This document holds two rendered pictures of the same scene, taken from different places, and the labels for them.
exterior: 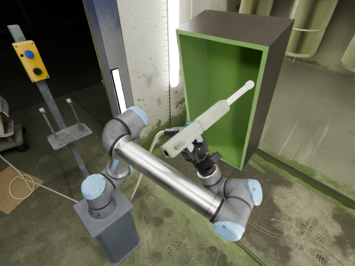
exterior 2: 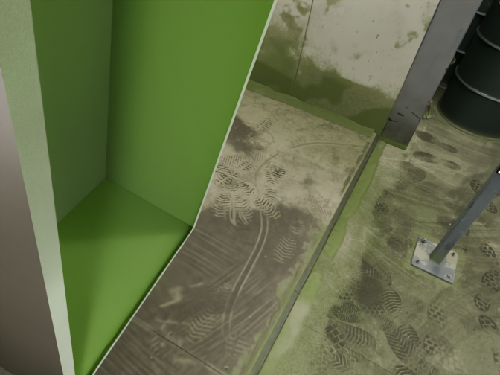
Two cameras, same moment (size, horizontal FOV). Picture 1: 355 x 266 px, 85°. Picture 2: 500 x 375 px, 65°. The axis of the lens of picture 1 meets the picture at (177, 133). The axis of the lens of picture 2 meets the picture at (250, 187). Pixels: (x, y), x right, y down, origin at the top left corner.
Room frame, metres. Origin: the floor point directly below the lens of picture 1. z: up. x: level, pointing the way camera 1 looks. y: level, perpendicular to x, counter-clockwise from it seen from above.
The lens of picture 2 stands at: (1.36, 0.20, 1.50)
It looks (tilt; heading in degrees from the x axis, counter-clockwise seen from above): 45 degrees down; 246
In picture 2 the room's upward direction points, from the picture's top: 9 degrees clockwise
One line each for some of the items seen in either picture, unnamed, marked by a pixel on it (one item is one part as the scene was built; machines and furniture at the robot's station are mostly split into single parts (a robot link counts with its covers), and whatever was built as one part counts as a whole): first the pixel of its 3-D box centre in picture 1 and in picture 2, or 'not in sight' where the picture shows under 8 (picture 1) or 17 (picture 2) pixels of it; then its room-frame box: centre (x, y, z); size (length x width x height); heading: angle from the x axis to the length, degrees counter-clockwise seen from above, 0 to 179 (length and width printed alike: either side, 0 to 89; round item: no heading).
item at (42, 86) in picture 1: (61, 124); not in sight; (1.42, 1.07, 0.82); 0.06 x 0.06 x 1.64; 44
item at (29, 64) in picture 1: (31, 61); not in sight; (1.38, 1.03, 1.42); 0.12 x 0.06 x 0.26; 134
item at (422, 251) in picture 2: not in sight; (434, 259); (-0.01, -0.53, 0.01); 0.20 x 0.20 x 0.01; 44
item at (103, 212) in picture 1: (101, 202); not in sight; (0.72, 0.53, 0.69); 0.19 x 0.19 x 0.10
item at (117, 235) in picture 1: (112, 226); not in sight; (0.72, 0.53, 0.32); 0.31 x 0.31 x 0.64; 44
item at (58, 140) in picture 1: (63, 120); not in sight; (1.31, 0.95, 0.95); 0.26 x 0.15 x 0.32; 134
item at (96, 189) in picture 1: (97, 190); not in sight; (0.72, 0.52, 0.83); 0.17 x 0.15 x 0.18; 148
